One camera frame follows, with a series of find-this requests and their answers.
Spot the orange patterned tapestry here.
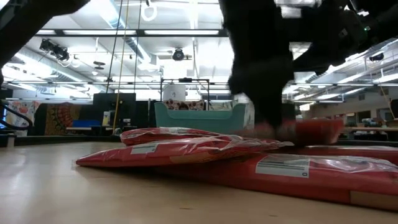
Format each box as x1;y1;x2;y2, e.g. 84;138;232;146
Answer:
45;103;82;136

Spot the black cabinet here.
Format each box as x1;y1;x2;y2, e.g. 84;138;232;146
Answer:
282;104;296;121

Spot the black overhead beam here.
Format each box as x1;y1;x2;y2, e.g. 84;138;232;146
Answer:
34;29;229;37

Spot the blue bin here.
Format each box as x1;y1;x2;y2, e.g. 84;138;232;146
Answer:
72;119;102;128

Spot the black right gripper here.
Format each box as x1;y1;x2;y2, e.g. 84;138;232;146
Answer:
218;0;295;130

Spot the black ceiling camera cluster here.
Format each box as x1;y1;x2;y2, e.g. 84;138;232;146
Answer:
39;39;70;62

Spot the floral patterned cushion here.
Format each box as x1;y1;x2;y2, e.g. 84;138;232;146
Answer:
164;99;205;111

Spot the yellow hanging strap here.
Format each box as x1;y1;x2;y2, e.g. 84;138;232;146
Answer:
112;0;130;131

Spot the thin black hanging cable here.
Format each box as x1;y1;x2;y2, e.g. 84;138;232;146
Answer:
106;0;124;93

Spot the round black ceiling camera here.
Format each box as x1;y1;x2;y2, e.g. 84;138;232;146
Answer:
172;47;185;62

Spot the wooden background table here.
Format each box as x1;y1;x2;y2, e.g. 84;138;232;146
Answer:
343;126;398;132

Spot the red popcorn bag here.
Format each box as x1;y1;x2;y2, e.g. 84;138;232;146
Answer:
149;153;398;213
120;126;224;146
239;119;345;147
76;135;295;169
279;145;398;166

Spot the white floral panel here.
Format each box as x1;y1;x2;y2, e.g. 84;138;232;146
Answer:
244;102;255;128

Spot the white box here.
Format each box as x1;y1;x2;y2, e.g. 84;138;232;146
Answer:
162;84;187;101

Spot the white floral cloth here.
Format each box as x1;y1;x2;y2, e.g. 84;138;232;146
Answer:
6;101;41;137

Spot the teal plastic basket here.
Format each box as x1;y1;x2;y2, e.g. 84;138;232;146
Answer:
154;101;247;135

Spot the black looped cable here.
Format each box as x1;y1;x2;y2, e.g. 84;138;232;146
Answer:
0;101;34;131

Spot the white hanging ring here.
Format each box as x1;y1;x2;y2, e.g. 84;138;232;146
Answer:
140;1;158;22

